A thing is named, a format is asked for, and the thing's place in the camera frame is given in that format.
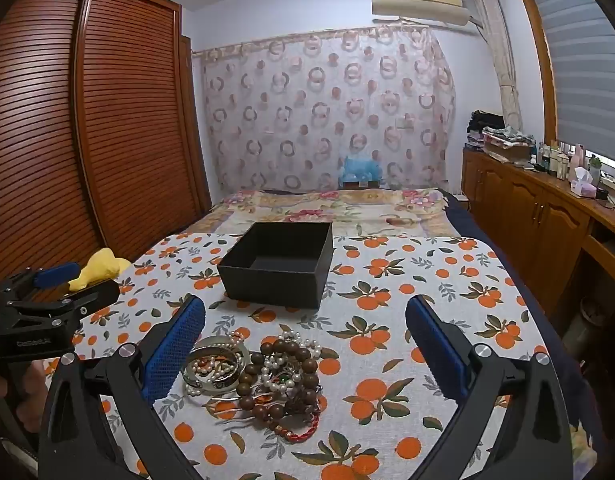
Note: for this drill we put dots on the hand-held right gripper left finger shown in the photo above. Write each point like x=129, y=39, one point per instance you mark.
x=175, y=345

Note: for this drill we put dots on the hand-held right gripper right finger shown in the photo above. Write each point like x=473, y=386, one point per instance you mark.
x=437, y=350

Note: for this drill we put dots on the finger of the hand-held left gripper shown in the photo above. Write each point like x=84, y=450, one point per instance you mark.
x=57, y=273
x=99, y=292

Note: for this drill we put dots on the silver bangle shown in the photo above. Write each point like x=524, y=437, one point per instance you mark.
x=227, y=344

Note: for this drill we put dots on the pale green jade bangle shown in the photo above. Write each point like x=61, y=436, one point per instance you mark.
x=215, y=385

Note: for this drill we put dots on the black square box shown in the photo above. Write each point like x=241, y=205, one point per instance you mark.
x=277, y=270

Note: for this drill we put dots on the person's left hand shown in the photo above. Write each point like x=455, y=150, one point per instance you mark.
x=33, y=385

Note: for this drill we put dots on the yellow cloth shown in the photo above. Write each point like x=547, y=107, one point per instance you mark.
x=99, y=267

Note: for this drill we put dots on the floral bedsheet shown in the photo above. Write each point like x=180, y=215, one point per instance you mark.
x=377, y=207

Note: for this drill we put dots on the wooden cabinet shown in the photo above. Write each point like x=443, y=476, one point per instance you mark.
x=527, y=210

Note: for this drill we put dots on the brown louvered wardrobe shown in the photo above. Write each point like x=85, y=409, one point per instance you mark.
x=127, y=120

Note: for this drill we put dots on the blue plush toy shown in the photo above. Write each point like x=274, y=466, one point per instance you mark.
x=360, y=167

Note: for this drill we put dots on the pink tissue box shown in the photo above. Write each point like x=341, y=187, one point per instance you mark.
x=581, y=182

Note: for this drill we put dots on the stack of folded clothes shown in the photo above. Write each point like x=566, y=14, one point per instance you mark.
x=497, y=135

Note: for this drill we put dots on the row of cosmetic bottles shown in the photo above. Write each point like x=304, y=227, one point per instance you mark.
x=555, y=160

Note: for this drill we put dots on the circle pattern curtain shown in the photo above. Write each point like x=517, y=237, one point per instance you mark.
x=327, y=110

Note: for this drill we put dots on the tied beige curtain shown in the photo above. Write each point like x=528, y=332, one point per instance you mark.
x=502, y=60

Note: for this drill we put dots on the grey window blind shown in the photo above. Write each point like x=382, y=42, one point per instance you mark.
x=587, y=70

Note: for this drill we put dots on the white air conditioner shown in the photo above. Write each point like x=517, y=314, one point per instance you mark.
x=420, y=2

